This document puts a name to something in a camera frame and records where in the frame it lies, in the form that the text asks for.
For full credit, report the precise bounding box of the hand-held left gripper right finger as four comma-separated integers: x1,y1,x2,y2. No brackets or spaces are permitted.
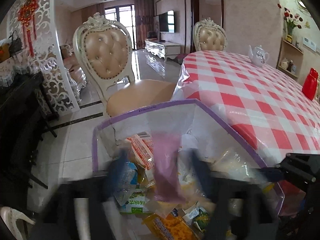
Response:
191,152,279,240

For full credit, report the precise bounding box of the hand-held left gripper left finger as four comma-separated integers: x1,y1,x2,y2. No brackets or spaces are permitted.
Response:
42,150,128,240

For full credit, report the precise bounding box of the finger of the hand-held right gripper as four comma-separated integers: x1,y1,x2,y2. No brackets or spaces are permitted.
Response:
259,168,284,181

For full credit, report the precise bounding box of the pink snack packet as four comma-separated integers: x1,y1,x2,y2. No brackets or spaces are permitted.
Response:
151,131,187,203

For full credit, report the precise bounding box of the clear bag purple trim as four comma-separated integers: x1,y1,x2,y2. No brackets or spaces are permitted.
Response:
91,99,285,240

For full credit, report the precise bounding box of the blue white snack packet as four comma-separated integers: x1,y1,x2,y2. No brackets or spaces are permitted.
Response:
114,161,138,205

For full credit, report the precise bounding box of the pale cake yellow edge packet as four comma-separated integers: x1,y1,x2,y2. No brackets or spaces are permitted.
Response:
212,150,258,176

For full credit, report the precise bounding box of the red thermos jug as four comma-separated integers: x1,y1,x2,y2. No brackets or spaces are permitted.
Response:
302,68,319,101

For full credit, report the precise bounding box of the black cabinet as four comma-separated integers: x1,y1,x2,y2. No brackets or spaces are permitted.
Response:
0,71,58,193

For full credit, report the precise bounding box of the white high-heel shoe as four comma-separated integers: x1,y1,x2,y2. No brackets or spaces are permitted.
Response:
0,206,36,233

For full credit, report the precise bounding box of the beige tufted chair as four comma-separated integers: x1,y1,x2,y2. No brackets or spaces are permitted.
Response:
193,17,227,52
72,12,175,118

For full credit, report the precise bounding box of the white floral teapot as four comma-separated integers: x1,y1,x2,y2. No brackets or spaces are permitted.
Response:
248,45,270,67

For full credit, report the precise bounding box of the white lattice partition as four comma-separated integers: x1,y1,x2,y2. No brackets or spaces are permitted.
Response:
7,0,80,117

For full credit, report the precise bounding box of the white television cabinet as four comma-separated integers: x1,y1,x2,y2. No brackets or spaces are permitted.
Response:
144,39,182,62

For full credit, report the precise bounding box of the balcony glass door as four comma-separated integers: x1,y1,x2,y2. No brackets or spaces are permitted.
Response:
104,5,137,50

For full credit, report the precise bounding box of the brown curtain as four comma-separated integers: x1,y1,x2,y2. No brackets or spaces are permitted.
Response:
134,0,155,49

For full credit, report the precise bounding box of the red flower bouquet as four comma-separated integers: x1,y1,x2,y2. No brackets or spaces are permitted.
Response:
284,4,303,36

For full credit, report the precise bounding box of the television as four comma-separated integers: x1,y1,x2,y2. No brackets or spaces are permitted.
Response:
159,10,175,33

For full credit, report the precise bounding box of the dark handbag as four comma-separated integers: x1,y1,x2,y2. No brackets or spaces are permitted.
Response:
9,31,23,55

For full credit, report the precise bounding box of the wooden wall shelf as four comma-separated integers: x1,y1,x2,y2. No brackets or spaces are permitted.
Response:
276,37,304,78

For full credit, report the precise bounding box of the red knot wall ornament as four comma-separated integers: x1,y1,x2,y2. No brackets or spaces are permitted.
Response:
18,0,38,57

